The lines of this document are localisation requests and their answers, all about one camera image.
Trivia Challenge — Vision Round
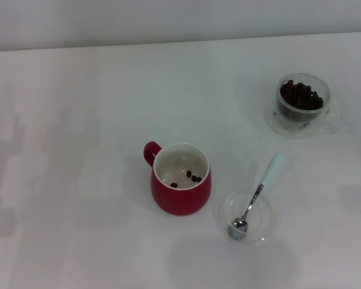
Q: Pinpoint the red ceramic mug white inside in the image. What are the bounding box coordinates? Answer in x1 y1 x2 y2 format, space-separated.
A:
143 141 213 217

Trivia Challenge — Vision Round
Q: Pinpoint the metal spoon light blue handle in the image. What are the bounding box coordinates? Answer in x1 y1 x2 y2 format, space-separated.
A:
227 152 286 241

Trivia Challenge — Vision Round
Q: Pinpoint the pile of coffee beans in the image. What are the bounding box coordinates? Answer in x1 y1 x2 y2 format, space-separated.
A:
279 79 324 120

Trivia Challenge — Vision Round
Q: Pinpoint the clear glass saucer with crumbs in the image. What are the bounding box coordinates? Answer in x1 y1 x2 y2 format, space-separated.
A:
264 98 332 140

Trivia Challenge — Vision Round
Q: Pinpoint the clear glass cup with handle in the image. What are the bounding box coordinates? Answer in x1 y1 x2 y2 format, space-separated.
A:
276 72 342 135

